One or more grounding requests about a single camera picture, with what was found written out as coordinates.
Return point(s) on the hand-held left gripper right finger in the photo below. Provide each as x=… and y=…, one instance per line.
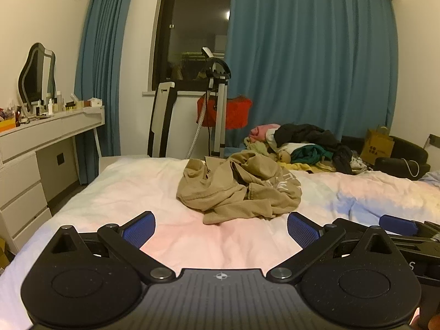
x=302, y=228

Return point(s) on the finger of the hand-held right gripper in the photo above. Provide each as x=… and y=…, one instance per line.
x=398, y=224

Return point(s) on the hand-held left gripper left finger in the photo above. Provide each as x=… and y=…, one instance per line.
x=139, y=228

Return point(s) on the tan hoodie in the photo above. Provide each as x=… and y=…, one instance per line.
x=233, y=189

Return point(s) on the pile of clothes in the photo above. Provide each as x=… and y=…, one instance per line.
x=302, y=137

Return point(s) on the person's right hand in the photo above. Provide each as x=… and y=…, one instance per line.
x=416, y=323

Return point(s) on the pastel bed blanket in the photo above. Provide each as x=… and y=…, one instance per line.
x=137, y=185

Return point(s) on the black sofa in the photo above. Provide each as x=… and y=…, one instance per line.
x=409, y=151

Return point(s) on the brown paper bag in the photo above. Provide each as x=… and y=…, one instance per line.
x=376, y=147

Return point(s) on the white dressing table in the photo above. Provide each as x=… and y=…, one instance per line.
x=20, y=178

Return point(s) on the red bag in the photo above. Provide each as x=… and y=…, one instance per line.
x=237, y=113

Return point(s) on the standing garment steamer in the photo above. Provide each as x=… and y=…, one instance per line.
x=220, y=110

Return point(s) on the group of cosmetic bottles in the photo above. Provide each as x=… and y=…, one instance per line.
x=51, y=106

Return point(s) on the orange box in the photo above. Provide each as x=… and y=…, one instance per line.
x=7, y=125

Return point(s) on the wide blue curtain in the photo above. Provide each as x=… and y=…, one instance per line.
x=309, y=58

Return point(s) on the narrow blue curtain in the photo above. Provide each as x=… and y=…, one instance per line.
x=103, y=58

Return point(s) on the wavy framed mirror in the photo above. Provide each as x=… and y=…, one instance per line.
x=34, y=75

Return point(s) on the dark window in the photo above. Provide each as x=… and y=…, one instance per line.
x=196, y=24

